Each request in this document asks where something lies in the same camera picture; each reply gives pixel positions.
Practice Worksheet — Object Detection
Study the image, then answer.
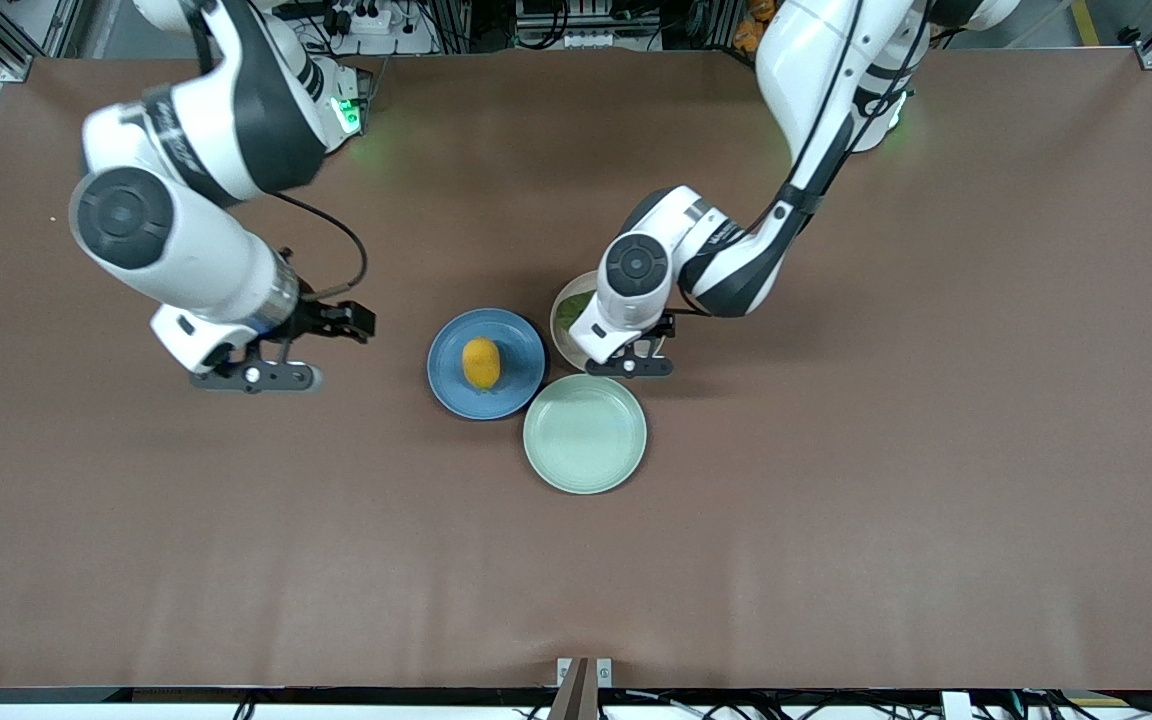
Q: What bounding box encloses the orange snack bag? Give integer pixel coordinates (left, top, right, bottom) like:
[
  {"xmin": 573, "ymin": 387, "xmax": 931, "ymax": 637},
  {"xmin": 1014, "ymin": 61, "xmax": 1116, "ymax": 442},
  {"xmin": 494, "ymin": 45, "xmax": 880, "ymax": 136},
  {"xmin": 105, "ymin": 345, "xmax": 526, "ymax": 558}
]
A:
[{"xmin": 733, "ymin": 0, "xmax": 773, "ymax": 53}]

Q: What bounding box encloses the yellow lemon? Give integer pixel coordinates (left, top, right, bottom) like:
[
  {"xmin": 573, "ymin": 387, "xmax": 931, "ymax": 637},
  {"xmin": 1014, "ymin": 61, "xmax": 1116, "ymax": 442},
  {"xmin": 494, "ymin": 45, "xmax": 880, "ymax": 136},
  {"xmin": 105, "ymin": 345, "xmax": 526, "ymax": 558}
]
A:
[{"xmin": 462, "ymin": 337, "xmax": 502, "ymax": 392}]

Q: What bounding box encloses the blue plate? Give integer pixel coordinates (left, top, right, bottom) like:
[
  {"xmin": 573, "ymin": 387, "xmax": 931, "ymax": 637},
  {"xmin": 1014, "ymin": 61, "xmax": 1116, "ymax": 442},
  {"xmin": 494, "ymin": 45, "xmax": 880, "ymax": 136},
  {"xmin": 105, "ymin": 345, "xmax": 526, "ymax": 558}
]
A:
[{"xmin": 426, "ymin": 307, "xmax": 547, "ymax": 421}]

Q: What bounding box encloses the brown table cover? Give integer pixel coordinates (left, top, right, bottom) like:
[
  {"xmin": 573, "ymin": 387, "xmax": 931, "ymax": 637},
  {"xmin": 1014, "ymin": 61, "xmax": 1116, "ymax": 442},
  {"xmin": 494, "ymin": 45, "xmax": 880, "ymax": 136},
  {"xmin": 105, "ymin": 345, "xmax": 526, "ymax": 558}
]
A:
[{"xmin": 0, "ymin": 45, "xmax": 1152, "ymax": 691}]

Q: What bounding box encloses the white power strip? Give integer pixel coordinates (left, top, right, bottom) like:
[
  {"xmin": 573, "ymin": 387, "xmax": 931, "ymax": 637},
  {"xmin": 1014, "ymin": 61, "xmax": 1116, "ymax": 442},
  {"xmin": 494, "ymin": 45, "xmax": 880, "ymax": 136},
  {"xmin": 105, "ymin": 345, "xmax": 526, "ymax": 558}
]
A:
[{"xmin": 328, "ymin": 0, "xmax": 395, "ymax": 34}]

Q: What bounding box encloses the beige plate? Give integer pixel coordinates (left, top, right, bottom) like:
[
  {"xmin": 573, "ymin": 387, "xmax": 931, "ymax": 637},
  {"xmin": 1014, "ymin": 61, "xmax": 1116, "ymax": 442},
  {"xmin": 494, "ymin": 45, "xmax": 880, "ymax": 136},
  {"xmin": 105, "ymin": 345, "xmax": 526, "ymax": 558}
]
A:
[{"xmin": 549, "ymin": 269, "xmax": 604, "ymax": 374}]

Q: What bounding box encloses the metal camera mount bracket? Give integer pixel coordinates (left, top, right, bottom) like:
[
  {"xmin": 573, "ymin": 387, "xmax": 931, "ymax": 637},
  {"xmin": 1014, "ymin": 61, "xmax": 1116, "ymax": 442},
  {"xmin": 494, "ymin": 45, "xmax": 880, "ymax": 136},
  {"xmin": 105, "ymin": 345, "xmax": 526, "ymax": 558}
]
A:
[{"xmin": 548, "ymin": 656, "xmax": 615, "ymax": 720}]

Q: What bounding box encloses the light green plate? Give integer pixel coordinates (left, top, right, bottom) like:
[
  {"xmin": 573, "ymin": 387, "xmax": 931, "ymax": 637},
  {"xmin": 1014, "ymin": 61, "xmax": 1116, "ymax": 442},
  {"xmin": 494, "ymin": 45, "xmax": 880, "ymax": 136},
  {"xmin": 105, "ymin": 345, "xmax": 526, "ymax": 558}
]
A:
[{"xmin": 522, "ymin": 374, "xmax": 648, "ymax": 495}]

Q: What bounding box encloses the grey electronics box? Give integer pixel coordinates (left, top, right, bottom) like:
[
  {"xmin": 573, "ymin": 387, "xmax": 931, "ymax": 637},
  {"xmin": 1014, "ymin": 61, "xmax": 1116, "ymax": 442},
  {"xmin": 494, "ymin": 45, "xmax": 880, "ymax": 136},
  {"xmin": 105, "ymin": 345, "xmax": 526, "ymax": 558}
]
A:
[{"xmin": 514, "ymin": 0, "xmax": 663, "ymax": 51}]

